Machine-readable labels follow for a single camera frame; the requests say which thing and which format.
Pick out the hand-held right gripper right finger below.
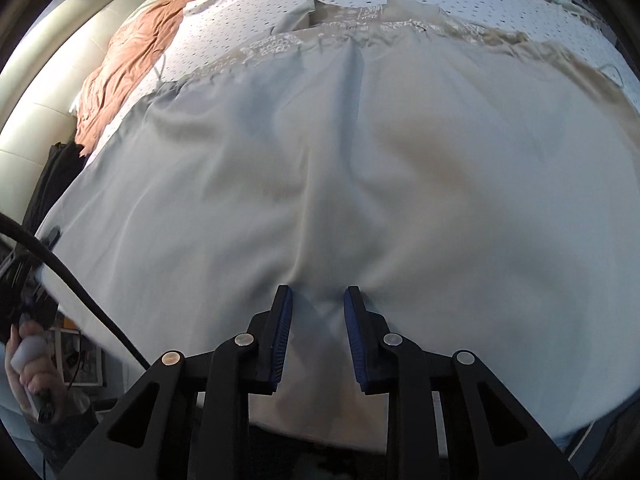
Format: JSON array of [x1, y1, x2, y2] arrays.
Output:
[[342, 285, 583, 480]]

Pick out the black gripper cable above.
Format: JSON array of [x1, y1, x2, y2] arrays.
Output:
[[0, 212, 151, 368]]

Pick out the black cloth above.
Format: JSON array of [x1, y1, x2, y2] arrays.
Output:
[[22, 141, 87, 241]]

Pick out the cream padded headboard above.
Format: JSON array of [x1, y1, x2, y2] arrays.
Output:
[[0, 0, 201, 166]]

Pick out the white floral bed sheet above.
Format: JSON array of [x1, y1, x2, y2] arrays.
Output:
[[95, 0, 621, 161]]

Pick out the brown duvet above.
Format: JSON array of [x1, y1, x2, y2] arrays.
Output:
[[75, 0, 478, 150]]

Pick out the beige button-up jacket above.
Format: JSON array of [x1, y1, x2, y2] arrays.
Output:
[[37, 0, 640, 443]]

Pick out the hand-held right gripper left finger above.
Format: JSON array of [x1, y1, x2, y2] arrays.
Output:
[[57, 285, 296, 480]]

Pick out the person's left forearm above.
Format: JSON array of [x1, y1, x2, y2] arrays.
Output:
[[0, 390, 101, 466]]

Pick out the person's left hand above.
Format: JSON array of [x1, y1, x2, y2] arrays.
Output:
[[5, 322, 67, 411]]

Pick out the printed papers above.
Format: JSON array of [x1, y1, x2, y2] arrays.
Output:
[[54, 327, 107, 387]]

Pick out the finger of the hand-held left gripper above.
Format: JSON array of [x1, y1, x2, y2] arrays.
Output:
[[37, 227, 62, 256]]

